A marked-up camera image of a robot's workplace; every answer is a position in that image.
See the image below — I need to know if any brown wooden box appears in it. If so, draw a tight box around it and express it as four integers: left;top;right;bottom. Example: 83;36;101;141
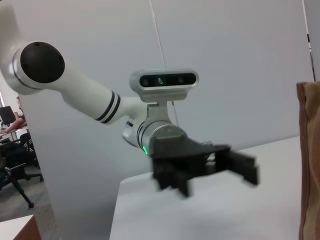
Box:
0;214;42;240

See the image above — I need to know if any grey office desk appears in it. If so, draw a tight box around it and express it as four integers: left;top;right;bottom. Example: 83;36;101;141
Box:
0;126;31;144

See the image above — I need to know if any black computer monitor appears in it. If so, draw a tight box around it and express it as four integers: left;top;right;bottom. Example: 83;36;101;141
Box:
0;105;15;127

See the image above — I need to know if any seated person in dark shirt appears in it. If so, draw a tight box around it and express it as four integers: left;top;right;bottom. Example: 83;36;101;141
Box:
0;95;30;134

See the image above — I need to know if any khaki canvas food bag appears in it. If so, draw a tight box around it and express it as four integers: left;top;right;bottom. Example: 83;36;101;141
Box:
295;81;320;240

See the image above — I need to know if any black office chair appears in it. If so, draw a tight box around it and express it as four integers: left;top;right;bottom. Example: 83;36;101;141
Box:
0;141;35;209
19;131;45;183

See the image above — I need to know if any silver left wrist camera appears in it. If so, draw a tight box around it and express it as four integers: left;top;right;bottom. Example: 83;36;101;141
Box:
128;68;200;103

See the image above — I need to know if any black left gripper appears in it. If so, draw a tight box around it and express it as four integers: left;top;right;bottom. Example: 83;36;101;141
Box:
148;135;261;200

